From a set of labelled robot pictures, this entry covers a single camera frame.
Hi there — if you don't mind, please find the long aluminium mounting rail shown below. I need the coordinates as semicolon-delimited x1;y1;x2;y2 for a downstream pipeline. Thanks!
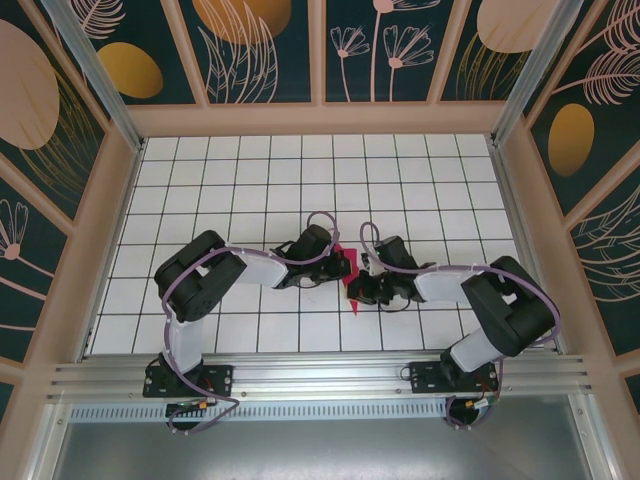
47;352;604;401

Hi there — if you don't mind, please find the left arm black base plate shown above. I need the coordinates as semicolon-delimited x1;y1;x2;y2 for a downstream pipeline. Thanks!
143;364;236;400

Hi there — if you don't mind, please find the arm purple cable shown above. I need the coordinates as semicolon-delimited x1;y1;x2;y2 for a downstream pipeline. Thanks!
162;210;341;436
359;221;562;432

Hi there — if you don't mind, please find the aluminium corner post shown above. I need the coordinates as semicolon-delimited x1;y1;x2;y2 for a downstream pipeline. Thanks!
488;0;586;147
39;0;147;154

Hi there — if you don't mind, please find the aluminium side rail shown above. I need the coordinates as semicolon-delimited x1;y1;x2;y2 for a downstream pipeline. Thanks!
74;139;147;364
487;139;569;356

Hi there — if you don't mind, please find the magenta cloth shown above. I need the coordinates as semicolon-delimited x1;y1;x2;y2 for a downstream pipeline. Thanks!
335;244;361;317

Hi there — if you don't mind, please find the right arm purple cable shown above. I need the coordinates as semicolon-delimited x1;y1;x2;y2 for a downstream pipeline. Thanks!
359;221;562;432

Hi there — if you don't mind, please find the slotted grey cable duct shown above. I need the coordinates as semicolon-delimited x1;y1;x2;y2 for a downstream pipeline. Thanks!
69;402;454;422

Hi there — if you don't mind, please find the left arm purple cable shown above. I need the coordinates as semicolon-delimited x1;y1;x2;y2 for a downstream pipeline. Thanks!
162;210;341;436

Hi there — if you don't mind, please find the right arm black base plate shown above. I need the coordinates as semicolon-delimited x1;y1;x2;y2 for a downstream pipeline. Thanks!
408;359;502;395

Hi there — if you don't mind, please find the grey metal base sheet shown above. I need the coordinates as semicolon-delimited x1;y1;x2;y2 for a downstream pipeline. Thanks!
49;419;596;480

